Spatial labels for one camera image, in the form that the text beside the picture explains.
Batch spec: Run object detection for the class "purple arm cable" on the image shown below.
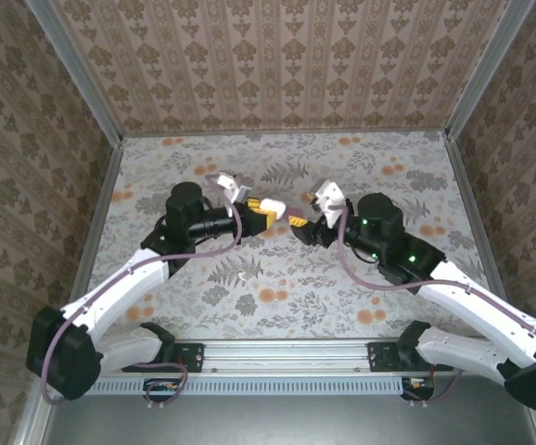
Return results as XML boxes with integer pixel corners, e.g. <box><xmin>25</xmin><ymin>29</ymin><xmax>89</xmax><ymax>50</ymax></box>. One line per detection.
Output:
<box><xmin>40</xmin><ymin>173</ymin><xmax>245</xmax><ymax>410</ymax></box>
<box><xmin>337</xmin><ymin>208</ymin><xmax>536</xmax><ymax>409</ymax></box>

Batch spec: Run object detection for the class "aluminium frame post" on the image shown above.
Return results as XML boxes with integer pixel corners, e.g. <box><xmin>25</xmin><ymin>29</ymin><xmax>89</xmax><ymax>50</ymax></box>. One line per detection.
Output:
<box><xmin>446</xmin><ymin>0</ymin><xmax>536</xmax><ymax>140</ymax></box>
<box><xmin>23</xmin><ymin>0</ymin><xmax>124</xmax><ymax>148</ymax></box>

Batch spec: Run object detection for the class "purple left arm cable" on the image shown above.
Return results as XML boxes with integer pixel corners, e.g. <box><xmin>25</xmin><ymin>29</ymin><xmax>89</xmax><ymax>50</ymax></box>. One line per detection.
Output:
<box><xmin>40</xmin><ymin>173</ymin><xmax>245</xmax><ymax>410</ymax></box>

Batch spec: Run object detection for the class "grey slotted cable duct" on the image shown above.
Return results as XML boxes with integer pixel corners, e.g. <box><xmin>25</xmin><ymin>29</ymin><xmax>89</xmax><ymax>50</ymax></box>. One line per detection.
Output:
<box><xmin>86</xmin><ymin>375</ymin><xmax>411</xmax><ymax>396</ymax></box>

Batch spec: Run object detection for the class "aluminium mounting rail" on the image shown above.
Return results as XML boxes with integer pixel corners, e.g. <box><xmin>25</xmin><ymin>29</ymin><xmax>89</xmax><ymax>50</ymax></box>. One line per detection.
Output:
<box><xmin>40</xmin><ymin>337</ymin><xmax>505</xmax><ymax>375</ymax></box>

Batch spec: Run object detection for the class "grey metal sheet panel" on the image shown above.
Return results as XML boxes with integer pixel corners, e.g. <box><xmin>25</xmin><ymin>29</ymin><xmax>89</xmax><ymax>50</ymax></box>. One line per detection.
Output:
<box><xmin>40</xmin><ymin>375</ymin><xmax>536</xmax><ymax>445</ymax></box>

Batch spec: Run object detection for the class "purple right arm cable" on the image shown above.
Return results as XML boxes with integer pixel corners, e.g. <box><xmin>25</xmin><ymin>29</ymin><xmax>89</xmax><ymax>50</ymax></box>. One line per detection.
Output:
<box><xmin>337</xmin><ymin>208</ymin><xmax>536</xmax><ymax>409</ymax></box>

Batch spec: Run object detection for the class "aluminium table side rail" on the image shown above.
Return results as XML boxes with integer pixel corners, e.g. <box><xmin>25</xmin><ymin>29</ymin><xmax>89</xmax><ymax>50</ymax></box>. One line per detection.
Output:
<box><xmin>66</xmin><ymin>138</ymin><xmax>125</xmax><ymax>302</ymax></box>
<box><xmin>446</xmin><ymin>133</ymin><xmax>513</xmax><ymax>321</ymax></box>

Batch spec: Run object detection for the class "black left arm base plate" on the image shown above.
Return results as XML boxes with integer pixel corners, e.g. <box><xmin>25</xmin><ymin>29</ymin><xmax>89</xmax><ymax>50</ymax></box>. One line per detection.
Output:
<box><xmin>121</xmin><ymin>341</ymin><xmax>205</xmax><ymax>375</ymax></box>

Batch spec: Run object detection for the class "small connector board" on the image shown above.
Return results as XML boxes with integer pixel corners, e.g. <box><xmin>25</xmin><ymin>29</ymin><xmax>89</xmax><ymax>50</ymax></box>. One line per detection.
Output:
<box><xmin>143</xmin><ymin>377</ymin><xmax>179</xmax><ymax>403</ymax></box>
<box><xmin>401</xmin><ymin>377</ymin><xmax>436</xmax><ymax>401</ymax></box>

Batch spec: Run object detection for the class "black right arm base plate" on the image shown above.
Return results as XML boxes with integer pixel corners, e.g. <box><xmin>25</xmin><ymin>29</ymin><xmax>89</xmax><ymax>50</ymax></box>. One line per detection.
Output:
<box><xmin>367</xmin><ymin>341</ymin><xmax>454</xmax><ymax>375</ymax></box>

